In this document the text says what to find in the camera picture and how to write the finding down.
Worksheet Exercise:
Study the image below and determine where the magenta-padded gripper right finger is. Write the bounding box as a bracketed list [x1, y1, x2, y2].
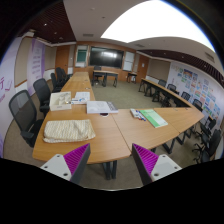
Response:
[131, 143, 183, 187]

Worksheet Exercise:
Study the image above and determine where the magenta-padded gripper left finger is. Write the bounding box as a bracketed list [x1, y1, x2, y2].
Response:
[39, 143, 92, 185]

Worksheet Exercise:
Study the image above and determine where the cream zigzag-patterned towel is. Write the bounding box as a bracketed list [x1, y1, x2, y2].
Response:
[43, 119, 97, 144]

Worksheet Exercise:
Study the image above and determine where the green notebook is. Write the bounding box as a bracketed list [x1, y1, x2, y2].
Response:
[138, 108, 169, 129]

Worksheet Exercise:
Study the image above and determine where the pack of marker pens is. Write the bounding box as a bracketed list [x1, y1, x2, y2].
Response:
[129, 108, 147, 122]

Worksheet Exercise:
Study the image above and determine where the large white book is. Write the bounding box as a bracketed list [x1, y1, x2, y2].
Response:
[86, 100, 119, 115]

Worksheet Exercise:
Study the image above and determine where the white compartment box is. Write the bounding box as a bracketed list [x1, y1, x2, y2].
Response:
[49, 91, 73, 112]

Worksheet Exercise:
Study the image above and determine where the white leaflet with blue print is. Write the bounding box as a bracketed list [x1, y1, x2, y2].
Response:
[70, 91, 92, 105]

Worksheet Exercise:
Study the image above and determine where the group of black office chairs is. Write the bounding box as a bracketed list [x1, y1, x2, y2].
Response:
[156, 78, 223, 164]

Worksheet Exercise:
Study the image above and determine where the black mesh office chair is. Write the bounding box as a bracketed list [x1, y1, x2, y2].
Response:
[54, 66, 71, 84]
[32, 77, 53, 118]
[49, 72, 64, 94]
[8, 89, 44, 148]

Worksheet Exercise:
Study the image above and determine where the long wooden table row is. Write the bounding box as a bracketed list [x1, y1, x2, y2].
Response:
[138, 77, 194, 108]

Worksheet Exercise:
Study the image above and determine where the small wooden side table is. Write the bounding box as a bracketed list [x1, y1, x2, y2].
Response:
[126, 71, 138, 84]

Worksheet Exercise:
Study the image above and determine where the wooden desk with dark legs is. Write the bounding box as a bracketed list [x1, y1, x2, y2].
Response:
[92, 69, 120, 88]

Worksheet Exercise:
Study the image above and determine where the wooden door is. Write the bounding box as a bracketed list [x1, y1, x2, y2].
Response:
[54, 44, 71, 75]
[136, 54, 150, 84]

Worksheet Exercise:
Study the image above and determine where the plain white whiteboard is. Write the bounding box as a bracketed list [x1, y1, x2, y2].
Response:
[122, 51, 136, 72]

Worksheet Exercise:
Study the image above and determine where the whiteboard with green sheet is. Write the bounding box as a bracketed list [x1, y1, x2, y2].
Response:
[75, 45, 89, 68]

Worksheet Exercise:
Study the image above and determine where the large white ceiling light panel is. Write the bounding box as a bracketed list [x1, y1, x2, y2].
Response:
[100, 0, 216, 53]

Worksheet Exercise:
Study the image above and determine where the colourful wall poster display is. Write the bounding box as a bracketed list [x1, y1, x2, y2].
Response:
[166, 61, 223, 128]

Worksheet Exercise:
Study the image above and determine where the large white-purple wall banner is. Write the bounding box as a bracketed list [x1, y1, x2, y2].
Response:
[0, 36, 24, 158]

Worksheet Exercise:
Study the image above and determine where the large black wall screen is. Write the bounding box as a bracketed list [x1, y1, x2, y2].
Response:
[88, 46, 125, 70]

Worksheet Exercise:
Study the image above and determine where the narrow purple wall banner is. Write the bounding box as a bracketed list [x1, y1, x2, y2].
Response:
[26, 38, 46, 96]

